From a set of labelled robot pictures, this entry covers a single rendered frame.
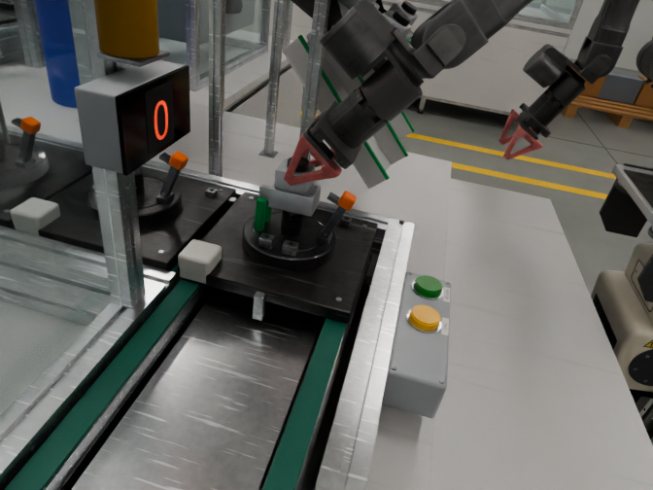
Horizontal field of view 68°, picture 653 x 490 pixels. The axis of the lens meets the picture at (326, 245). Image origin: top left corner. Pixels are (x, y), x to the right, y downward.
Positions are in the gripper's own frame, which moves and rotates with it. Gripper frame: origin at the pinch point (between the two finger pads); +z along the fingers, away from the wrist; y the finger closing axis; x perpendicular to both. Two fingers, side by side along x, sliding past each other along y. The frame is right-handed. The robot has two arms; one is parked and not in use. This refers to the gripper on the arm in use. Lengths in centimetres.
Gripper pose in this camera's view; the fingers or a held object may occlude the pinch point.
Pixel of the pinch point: (295, 171)
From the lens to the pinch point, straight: 67.9
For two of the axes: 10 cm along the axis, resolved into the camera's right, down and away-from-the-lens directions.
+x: 6.8, 6.9, 2.5
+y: -2.3, 5.2, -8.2
